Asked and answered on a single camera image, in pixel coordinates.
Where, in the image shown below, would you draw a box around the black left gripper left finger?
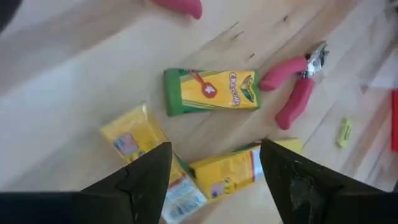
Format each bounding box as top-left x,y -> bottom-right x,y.
80,142 -> 173,224

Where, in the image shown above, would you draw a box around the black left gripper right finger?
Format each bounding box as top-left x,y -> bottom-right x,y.
260,138 -> 345,224

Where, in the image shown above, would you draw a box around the yellow green crayon box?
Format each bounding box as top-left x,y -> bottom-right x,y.
188,138 -> 303,203
99,104 -> 208,224
164,68 -> 261,117

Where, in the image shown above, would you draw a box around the pink-handled pliers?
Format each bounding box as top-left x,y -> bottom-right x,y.
151,0 -> 203,20
259,40 -> 330,131

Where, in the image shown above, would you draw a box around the lime green June Gold eraser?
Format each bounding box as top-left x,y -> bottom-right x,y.
335,117 -> 354,149

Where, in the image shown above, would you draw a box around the red plastic mesh basket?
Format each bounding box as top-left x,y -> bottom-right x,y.
391,89 -> 398,153

